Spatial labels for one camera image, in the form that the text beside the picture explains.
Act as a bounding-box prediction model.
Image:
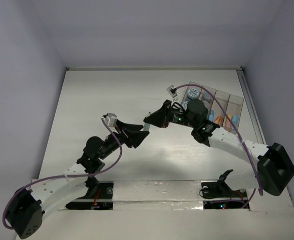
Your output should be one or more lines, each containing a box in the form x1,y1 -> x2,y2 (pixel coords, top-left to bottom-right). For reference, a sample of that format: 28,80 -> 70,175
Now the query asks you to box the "clear four-compartment organizer tray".
180,82 -> 244,134

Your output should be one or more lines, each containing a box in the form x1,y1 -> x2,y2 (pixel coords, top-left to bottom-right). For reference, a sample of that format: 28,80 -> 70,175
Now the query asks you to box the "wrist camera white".
167,85 -> 181,104
102,113 -> 118,128

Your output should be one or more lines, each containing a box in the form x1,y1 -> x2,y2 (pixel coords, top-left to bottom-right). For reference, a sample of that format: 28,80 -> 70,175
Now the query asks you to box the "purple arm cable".
171,83 -> 264,210
3,117 -> 123,230

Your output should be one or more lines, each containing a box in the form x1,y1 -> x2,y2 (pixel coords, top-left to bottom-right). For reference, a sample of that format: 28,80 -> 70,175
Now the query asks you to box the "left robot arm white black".
2,116 -> 149,240

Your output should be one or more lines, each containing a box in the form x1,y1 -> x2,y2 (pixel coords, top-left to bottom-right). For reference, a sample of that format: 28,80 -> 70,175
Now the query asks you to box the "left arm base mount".
65,177 -> 114,211

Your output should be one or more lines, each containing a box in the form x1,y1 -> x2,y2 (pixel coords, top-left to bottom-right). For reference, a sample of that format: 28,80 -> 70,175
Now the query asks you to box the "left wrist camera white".
102,113 -> 118,128

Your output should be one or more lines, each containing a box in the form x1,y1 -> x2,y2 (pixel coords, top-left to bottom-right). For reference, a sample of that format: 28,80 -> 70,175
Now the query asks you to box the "orange marker pen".
225,114 -> 232,131

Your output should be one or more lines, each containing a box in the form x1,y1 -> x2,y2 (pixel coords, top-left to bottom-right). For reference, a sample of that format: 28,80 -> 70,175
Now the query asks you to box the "blue lid round jar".
186,88 -> 200,101

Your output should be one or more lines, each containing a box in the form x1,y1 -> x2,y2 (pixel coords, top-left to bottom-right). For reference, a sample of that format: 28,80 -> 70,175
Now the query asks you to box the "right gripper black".
143,99 -> 197,128

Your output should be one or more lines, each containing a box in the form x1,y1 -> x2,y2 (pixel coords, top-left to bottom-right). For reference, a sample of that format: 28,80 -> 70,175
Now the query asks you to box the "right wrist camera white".
167,85 -> 181,104

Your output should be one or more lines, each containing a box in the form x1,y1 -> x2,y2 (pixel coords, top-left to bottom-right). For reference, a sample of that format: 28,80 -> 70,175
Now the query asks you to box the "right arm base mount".
198,169 -> 249,210

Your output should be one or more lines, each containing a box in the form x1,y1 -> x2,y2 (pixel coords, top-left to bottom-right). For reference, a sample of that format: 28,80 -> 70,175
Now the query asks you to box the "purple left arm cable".
3,117 -> 123,230

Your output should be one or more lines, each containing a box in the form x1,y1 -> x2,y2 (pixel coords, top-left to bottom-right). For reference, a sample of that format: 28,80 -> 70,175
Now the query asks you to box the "green marker pen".
143,112 -> 151,131

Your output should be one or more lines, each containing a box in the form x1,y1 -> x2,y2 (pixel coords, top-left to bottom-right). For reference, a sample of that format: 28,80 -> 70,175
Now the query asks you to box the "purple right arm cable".
171,83 -> 264,210

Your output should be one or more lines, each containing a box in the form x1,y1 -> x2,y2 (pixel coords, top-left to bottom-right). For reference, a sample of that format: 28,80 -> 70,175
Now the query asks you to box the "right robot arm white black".
144,99 -> 294,196

